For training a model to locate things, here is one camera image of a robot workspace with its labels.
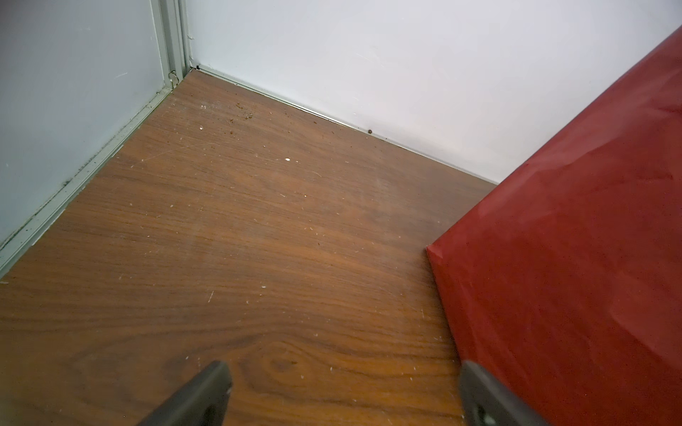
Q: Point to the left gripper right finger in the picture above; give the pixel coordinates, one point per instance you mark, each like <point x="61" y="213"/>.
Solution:
<point x="487" y="401"/>

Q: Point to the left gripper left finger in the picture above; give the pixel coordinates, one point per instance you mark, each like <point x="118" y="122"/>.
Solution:
<point x="201" y="401"/>

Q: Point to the red paper bag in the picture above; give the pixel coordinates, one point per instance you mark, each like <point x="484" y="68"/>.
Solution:
<point x="564" y="282"/>

